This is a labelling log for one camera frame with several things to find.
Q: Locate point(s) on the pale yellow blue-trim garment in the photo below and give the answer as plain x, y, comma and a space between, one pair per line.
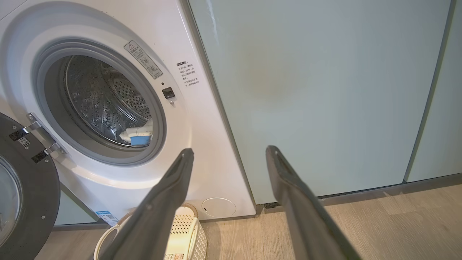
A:
139, 136

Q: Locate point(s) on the white front-load washing machine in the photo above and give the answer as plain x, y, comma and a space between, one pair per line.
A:
205, 144

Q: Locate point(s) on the basket product sticker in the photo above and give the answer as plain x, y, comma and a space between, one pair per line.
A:
174, 256

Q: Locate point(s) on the grey warning label sticker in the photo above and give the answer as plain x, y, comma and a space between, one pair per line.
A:
143, 59

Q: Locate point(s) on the metal door hinge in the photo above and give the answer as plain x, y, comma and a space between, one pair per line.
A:
36, 124

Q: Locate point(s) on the mint green cabinet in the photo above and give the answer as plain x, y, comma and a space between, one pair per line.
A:
444, 108
74, 213
325, 108

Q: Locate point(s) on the black printed text label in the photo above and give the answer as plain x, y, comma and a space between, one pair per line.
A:
187, 74

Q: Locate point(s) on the round white filter cover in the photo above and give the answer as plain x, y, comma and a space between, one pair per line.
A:
218, 207

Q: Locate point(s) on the blue energy label sticker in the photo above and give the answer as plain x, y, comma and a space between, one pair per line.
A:
107, 218

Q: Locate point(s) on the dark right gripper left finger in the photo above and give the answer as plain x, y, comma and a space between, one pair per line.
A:
158, 216

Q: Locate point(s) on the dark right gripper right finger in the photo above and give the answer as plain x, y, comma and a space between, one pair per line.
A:
303, 216

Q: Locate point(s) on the steel washer drum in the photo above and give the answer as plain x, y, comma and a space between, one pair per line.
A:
101, 101

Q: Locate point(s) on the grey rubber door seal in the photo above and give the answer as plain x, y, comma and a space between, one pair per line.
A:
158, 119

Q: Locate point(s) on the black round washer door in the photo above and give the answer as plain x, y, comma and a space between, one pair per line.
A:
39, 195

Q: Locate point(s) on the white basket brown rim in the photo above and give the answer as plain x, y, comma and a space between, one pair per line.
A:
184, 227

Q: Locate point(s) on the black door latch socket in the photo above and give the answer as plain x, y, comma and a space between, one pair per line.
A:
168, 92

